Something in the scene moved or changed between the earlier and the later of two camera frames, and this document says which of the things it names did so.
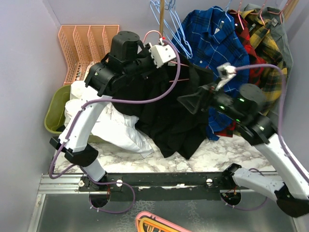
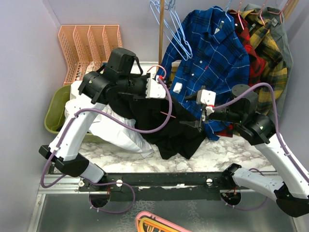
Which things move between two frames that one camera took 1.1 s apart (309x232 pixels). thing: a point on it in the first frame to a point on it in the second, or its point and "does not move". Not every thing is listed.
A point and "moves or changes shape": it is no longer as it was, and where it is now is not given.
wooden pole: x=161 y=18 does not move
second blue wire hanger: x=225 y=10 does not move
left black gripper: x=153 y=68 to x=143 y=95
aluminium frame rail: x=63 y=184 does not move
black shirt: x=171 y=124 moves or changes shape
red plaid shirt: x=256 y=75 does not move
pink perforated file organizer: x=83 y=44 does not move
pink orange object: x=146 y=221 does not move
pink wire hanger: x=171 y=62 to x=165 y=77
